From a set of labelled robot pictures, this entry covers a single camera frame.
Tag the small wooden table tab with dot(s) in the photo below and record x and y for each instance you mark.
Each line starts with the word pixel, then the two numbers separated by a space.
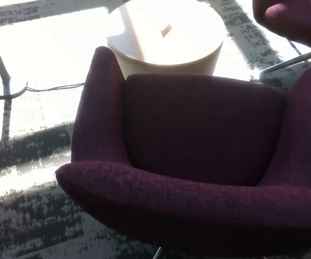
pixel 166 30

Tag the floor lamp pole with base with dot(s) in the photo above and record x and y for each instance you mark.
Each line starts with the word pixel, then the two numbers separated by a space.
pixel 5 81

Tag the purple fabric armchair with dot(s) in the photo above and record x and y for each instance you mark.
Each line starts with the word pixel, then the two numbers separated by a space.
pixel 171 189
pixel 292 19

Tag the round beige side table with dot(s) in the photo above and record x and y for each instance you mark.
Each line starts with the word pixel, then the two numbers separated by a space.
pixel 171 51

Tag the chrome chair base leg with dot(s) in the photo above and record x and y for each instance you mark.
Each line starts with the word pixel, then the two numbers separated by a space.
pixel 158 253
pixel 287 63

